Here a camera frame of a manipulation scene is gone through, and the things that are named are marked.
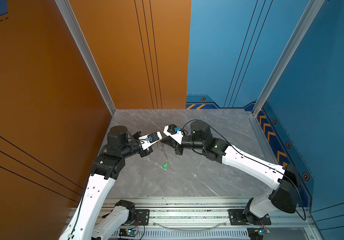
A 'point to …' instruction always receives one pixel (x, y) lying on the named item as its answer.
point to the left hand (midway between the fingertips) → (156, 134)
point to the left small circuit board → (128, 232)
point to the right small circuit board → (256, 233)
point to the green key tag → (165, 165)
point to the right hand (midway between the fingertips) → (161, 139)
